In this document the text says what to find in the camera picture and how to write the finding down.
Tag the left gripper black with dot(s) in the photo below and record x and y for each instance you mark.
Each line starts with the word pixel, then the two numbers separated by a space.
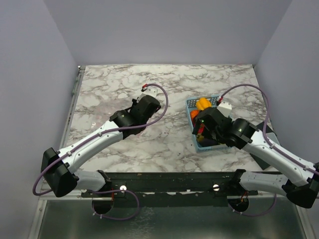
pixel 135 104

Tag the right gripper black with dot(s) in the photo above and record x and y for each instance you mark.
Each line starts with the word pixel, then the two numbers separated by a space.
pixel 197 125

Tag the round purple eggplant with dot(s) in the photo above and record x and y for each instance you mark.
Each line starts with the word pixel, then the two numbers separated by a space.
pixel 205 142

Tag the clear zip top bag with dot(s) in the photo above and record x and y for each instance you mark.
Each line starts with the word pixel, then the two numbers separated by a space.
pixel 89 118

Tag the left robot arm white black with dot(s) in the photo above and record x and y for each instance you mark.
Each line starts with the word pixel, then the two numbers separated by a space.
pixel 61 168

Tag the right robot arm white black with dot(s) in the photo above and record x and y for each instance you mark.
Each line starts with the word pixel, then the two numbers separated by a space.
pixel 298 179

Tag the red tomato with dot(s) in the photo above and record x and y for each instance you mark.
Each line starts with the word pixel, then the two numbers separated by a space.
pixel 200 129

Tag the small orange fruit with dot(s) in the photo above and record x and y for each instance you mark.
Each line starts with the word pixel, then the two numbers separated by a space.
pixel 193 114

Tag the yellow bell pepper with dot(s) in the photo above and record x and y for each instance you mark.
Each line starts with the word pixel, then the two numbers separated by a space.
pixel 202 104

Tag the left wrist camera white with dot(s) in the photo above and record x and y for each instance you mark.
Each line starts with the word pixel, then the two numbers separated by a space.
pixel 148 90

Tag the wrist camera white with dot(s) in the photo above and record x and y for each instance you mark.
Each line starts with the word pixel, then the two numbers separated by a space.
pixel 148 90
pixel 224 107

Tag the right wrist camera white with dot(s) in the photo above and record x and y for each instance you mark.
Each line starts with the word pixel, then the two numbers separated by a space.
pixel 224 107

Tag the black mounting rail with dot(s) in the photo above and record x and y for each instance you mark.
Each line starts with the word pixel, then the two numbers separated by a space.
pixel 172 189

